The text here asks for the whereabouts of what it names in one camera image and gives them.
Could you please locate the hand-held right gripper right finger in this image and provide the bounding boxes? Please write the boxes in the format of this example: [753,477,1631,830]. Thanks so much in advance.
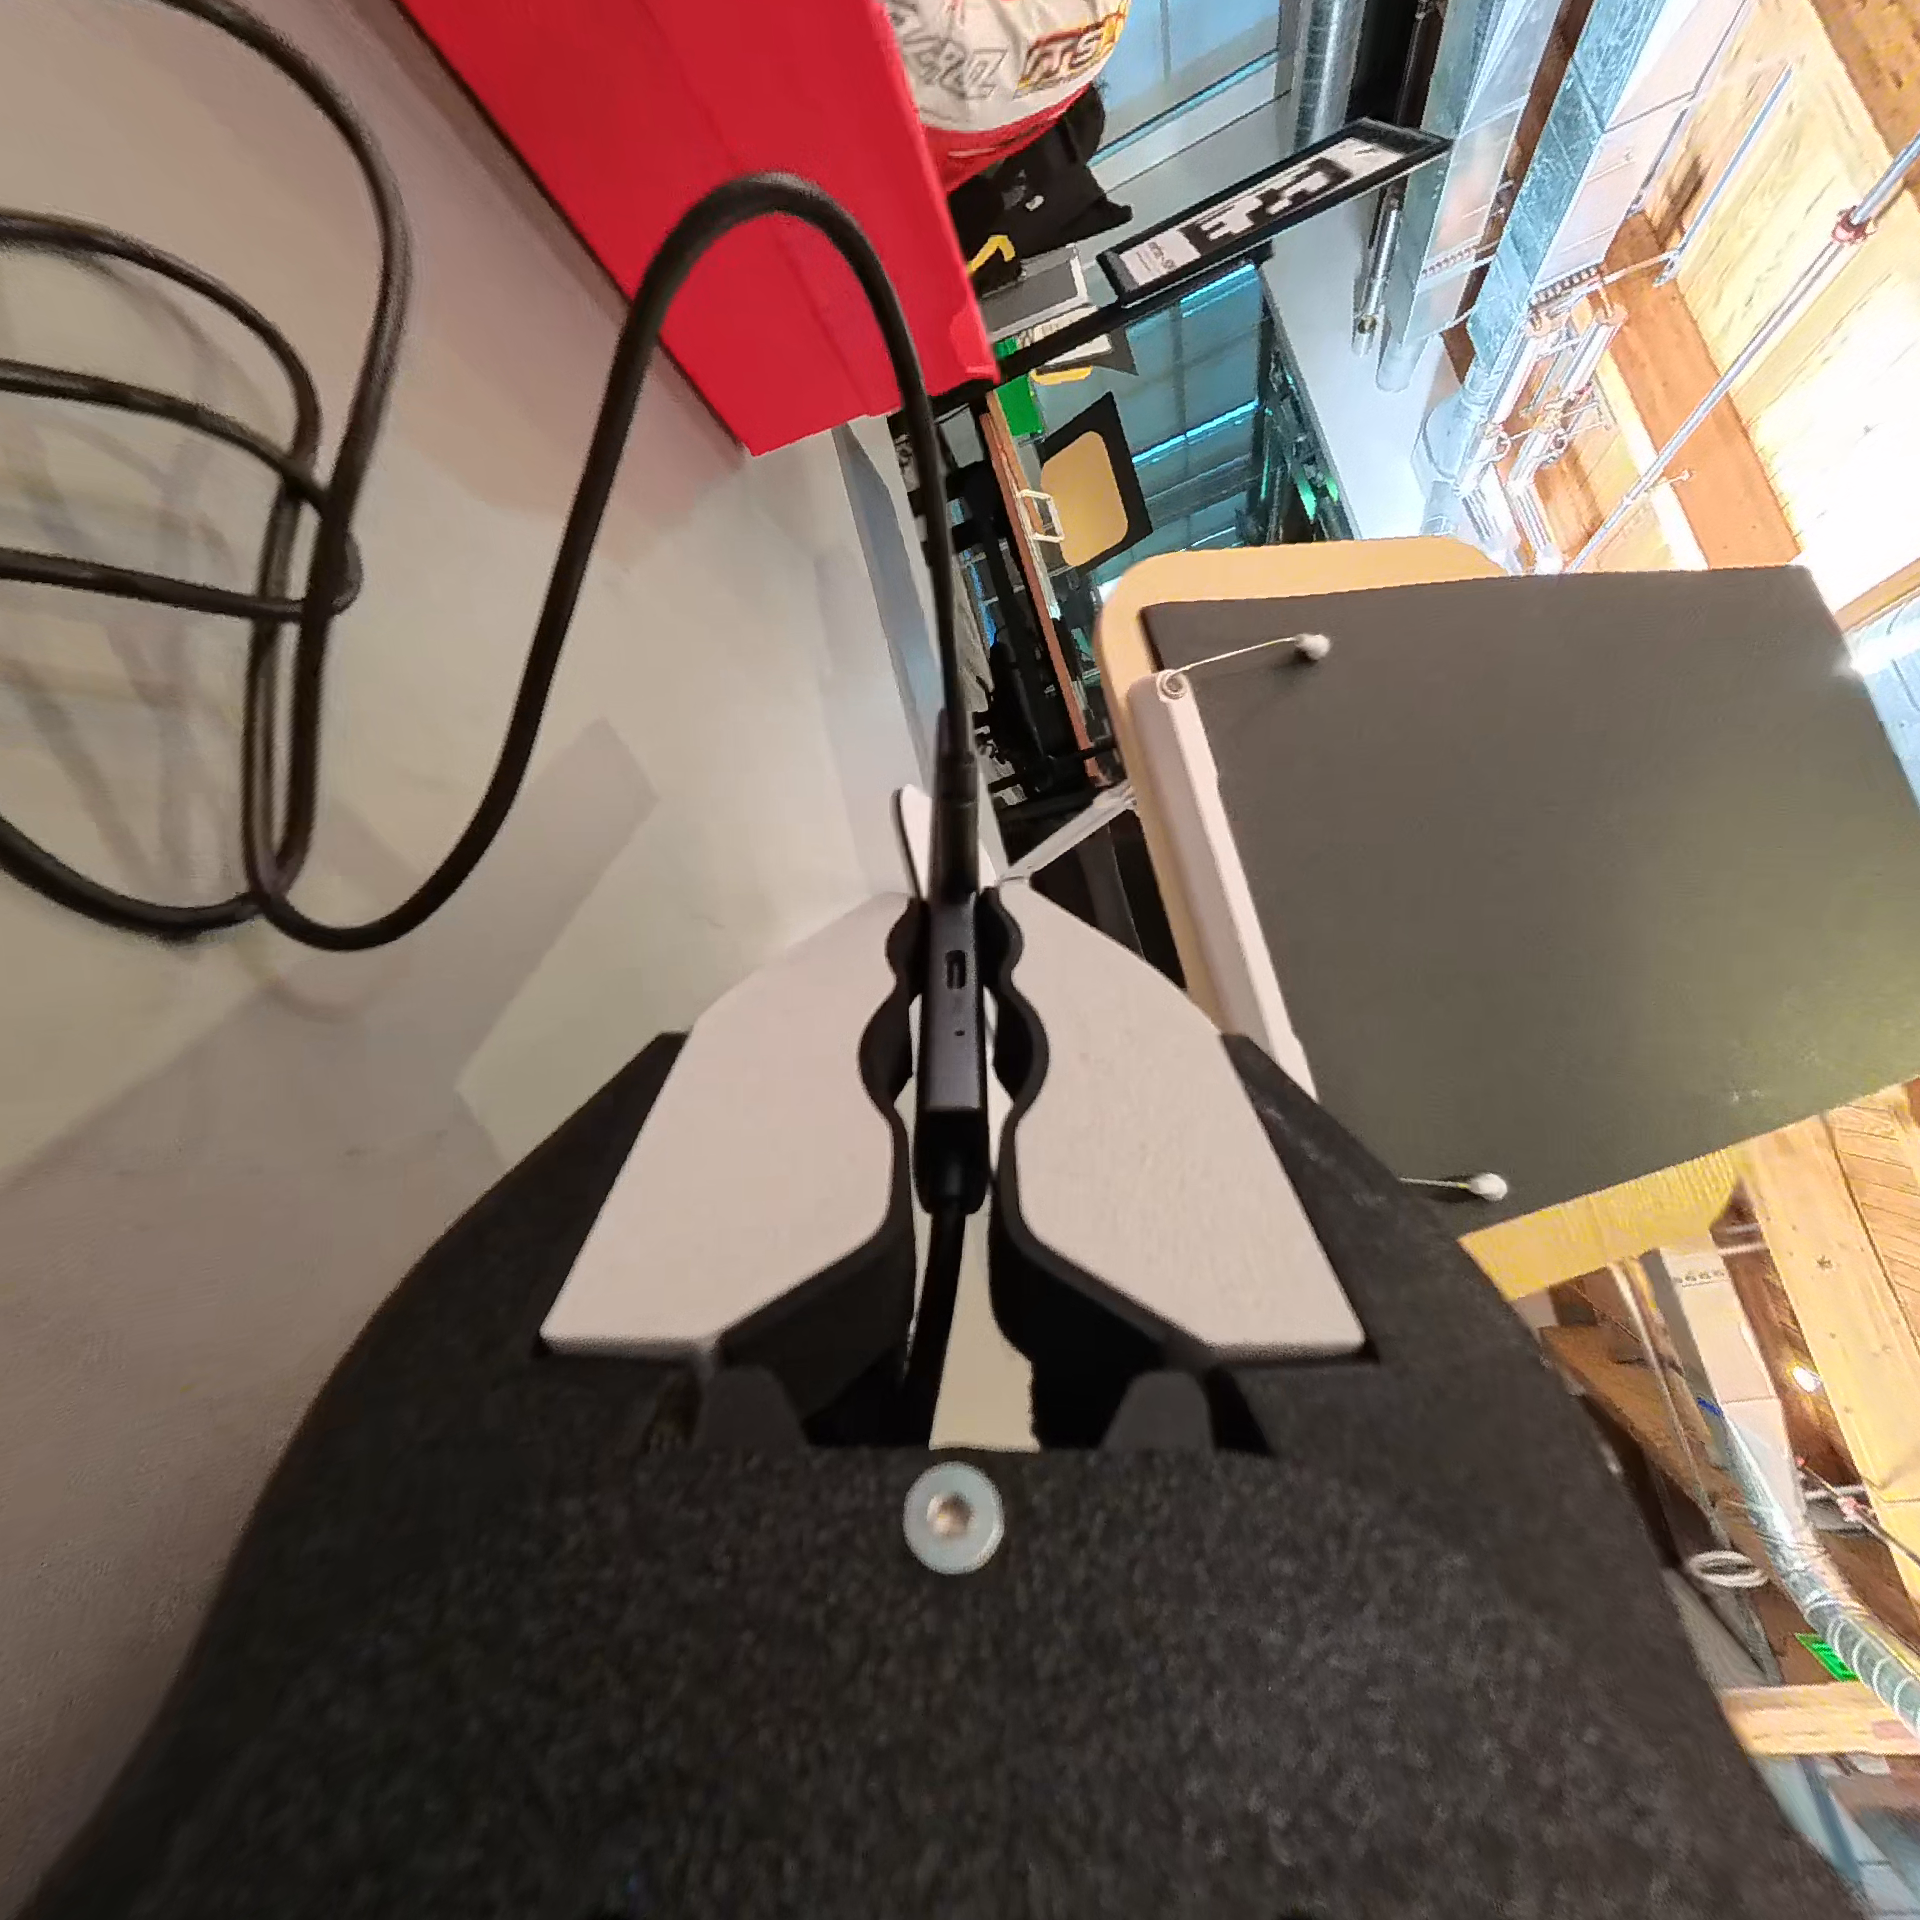
[993,880,1367,1407]

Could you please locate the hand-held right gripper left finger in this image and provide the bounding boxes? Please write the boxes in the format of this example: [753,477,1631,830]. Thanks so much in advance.
[541,891,917,1407]

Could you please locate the thick black cable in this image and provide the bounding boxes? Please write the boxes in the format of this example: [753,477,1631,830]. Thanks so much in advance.
[0,0,1005,1442]

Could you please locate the red plastic bin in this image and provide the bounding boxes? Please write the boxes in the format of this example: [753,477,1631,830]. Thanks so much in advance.
[401,0,998,457]

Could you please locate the grey desk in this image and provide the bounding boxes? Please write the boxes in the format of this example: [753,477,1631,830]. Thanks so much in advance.
[0,0,1204,1862]

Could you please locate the white folding stand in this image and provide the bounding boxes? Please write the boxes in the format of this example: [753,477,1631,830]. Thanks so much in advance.
[895,625,1518,1208]

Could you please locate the printed tag sign stand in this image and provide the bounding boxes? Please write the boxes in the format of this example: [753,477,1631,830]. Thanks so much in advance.
[1098,121,1458,302]

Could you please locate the red white printed bag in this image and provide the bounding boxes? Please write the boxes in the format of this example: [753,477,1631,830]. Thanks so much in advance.
[901,0,1138,167]

